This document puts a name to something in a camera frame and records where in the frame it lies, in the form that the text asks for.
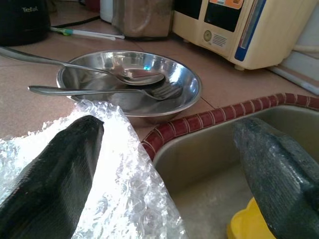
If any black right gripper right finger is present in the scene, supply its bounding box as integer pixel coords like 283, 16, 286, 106
232, 117, 319, 239

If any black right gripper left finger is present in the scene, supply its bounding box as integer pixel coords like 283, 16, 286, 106
0, 115, 105, 239

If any yellow plastic cup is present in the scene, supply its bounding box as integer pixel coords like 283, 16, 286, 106
226, 196, 277, 239

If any steel kitchen sink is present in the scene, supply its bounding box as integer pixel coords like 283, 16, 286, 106
152, 104, 319, 239

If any bubble wrap sheet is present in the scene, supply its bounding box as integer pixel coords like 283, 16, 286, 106
0, 99, 188, 239

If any steel fork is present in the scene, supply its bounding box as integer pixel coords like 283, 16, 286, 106
27, 85, 184, 102

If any white counter pipe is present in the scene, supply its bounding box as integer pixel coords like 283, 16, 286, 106
268, 65, 319, 96

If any shallow steel bowl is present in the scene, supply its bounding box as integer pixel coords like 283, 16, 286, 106
56, 49, 202, 118

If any steel spoon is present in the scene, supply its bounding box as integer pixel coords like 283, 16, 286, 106
0, 46, 165, 87

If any cream water ionizer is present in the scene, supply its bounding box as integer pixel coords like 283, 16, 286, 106
171, 0, 319, 71

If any white green tipped stick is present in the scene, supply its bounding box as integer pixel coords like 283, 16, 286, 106
56, 30, 117, 41
50, 26, 126, 40

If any black electric kettle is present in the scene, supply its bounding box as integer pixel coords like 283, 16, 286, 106
0, 0, 52, 47

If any white plastic canister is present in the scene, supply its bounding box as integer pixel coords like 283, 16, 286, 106
99, 0, 115, 25

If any red plastic container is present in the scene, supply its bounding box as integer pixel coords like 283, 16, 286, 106
81, 0, 101, 12

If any brown powder glass jar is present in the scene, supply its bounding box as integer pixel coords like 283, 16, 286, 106
111, 0, 174, 40

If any thin white tap hose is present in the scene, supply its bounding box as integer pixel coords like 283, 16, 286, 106
293, 44, 319, 53

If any black kettle cable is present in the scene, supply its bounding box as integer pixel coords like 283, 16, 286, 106
49, 14, 101, 28

